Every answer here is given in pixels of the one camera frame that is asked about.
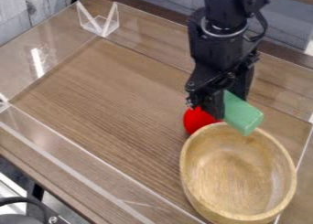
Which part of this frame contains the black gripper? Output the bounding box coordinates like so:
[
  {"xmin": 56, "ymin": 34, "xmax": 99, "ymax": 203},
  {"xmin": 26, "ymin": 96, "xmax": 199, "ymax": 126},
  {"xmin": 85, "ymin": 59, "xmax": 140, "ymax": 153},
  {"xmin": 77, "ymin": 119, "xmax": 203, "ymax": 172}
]
[{"xmin": 184, "ymin": 7, "xmax": 262, "ymax": 120}]

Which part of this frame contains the green rectangular block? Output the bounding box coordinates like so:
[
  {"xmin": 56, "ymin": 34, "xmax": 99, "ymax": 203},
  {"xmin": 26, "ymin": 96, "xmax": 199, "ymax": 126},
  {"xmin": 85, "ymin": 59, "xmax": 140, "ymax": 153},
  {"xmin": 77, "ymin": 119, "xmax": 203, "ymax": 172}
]
[{"xmin": 223, "ymin": 91, "xmax": 263, "ymax": 136}]

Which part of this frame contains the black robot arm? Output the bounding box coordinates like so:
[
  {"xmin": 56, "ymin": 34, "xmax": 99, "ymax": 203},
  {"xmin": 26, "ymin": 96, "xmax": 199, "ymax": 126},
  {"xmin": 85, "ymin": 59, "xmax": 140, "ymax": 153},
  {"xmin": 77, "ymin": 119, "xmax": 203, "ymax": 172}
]
[{"xmin": 184, "ymin": 0, "xmax": 268, "ymax": 120}]

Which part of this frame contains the brown wooden bowl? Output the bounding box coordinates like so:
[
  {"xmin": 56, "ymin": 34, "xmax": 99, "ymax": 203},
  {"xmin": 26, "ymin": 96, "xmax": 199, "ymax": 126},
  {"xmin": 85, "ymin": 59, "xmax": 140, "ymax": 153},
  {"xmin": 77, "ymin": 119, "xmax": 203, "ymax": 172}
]
[{"xmin": 179, "ymin": 123, "xmax": 296, "ymax": 224}]

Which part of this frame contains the red plush strawberry toy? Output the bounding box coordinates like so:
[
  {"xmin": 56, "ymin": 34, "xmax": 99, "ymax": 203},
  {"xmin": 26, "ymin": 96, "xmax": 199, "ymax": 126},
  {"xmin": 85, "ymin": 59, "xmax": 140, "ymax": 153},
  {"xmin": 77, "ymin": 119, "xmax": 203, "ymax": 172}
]
[{"xmin": 183, "ymin": 107, "xmax": 220, "ymax": 134}]

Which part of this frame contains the black table leg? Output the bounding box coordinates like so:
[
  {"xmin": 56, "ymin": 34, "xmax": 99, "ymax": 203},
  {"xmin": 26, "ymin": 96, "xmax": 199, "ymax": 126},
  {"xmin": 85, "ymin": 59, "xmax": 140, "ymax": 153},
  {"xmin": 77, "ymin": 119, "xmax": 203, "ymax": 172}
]
[{"xmin": 26, "ymin": 183, "xmax": 44, "ymax": 201}]

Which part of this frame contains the clear acrylic corner bracket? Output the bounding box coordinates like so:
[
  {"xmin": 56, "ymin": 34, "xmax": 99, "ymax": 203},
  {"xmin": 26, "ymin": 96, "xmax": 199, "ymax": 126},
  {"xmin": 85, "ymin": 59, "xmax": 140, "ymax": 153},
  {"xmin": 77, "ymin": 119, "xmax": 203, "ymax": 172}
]
[{"xmin": 76, "ymin": 2, "xmax": 120, "ymax": 37}]

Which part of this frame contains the clear acrylic barrier wall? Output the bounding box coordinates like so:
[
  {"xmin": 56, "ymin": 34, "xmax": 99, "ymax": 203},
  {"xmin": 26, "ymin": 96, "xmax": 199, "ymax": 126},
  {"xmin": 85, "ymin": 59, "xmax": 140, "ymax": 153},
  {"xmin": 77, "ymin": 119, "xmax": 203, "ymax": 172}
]
[{"xmin": 0, "ymin": 100, "xmax": 206, "ymax": 224}]

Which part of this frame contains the black cable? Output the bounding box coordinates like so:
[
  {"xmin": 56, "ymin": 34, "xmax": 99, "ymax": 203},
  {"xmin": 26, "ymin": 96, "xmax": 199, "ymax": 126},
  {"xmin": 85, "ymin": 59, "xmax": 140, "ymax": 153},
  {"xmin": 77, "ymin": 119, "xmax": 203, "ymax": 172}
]
[{"xmin": 0, "ymin": 197, "xmax": 41, "ymax": 224}]

